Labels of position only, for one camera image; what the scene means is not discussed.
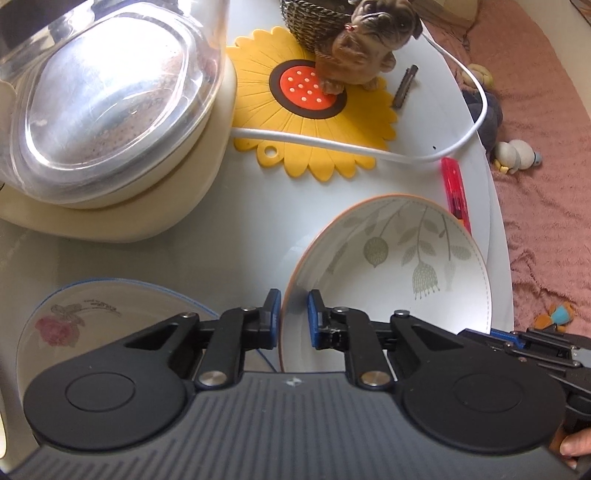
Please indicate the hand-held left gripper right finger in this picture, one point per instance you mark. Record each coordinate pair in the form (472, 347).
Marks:
(315, 318)

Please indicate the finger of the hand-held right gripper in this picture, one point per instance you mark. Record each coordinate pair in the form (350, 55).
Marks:
(508, 347)
(554, 338)

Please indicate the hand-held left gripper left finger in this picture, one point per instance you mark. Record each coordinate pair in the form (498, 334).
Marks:
(274, 318)

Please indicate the orange rimmed leaf plate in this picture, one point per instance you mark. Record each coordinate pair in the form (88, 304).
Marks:
(406, 295)

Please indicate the rose pattern plate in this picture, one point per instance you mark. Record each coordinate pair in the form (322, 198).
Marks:
(92, 314)

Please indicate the person's right hand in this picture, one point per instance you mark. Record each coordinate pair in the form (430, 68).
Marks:
(577, 447)

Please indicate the orange teal plush toy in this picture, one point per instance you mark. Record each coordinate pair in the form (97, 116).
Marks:
(556, 316)

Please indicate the cream kettle base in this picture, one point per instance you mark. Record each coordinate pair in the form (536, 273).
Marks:
(138, 222)

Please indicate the red lighter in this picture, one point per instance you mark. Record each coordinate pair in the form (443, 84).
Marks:
(455, 189)

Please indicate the white duck plush toy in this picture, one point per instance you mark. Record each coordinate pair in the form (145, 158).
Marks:
(515, 154)

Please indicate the yellow sunflower mat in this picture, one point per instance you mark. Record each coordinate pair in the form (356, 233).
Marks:
(323, 124)

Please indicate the dark penguin plush toy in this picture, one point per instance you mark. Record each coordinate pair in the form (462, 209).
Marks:
(487, 120)

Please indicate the dark hair clip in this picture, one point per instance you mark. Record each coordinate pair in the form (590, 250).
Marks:
(404, 87)

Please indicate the yellow plush toy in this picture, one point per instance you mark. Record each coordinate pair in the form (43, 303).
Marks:
(480, 76)

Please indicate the glass electric kettle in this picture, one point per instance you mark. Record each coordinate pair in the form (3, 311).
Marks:
(115, 92)

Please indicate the brown dog figurine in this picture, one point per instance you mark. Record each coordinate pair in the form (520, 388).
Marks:
(364, 41)

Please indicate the woven basket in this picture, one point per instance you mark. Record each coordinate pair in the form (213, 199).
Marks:
(304, 23)

